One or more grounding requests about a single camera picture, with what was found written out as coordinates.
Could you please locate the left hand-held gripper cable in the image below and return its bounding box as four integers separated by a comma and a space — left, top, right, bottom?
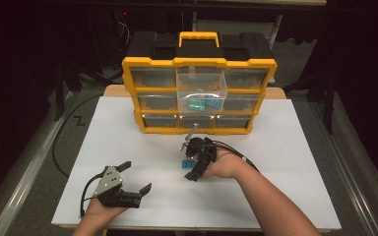
79, 173, 108, 218

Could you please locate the metal floor rail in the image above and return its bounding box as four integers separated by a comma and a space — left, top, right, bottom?
308, 100, 377, 236
0, 91, 77, 236

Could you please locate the black floor cable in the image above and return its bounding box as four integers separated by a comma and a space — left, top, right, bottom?
51, 92, 104, 180

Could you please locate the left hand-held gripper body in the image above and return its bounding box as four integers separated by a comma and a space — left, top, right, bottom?
93, 165, 143, 209

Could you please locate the right hand-held gripper cable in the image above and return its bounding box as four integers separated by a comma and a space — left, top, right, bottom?
209, 140, 261, 174

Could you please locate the bundle of thin wires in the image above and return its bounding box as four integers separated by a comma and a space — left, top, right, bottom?
115, 9, 133, 52

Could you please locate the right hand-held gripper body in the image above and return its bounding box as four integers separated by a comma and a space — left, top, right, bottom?
178, 123, 219, 165

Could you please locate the clear plastic drawer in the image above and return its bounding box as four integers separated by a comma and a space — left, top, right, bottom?
175, 66, 228, 115

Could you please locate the black metal stand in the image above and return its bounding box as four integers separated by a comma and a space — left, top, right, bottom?
283, 63, 340, 136
52, 9, 121, 122

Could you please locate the person's right hand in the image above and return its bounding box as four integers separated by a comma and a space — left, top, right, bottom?
203, 147, 251, 180

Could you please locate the set of closed small drawers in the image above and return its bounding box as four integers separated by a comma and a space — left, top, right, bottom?
130, 67, 270, 130

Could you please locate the yellow black organizer cabinet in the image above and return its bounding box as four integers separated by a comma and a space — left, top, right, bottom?
121, 30, 279, 136

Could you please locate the person's left hand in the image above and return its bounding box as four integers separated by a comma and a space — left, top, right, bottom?
83, 196, 130, 224

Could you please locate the hand-held gripper cable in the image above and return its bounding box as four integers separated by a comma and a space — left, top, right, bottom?
209, 140, 261, 174
79, 173, 108, 218

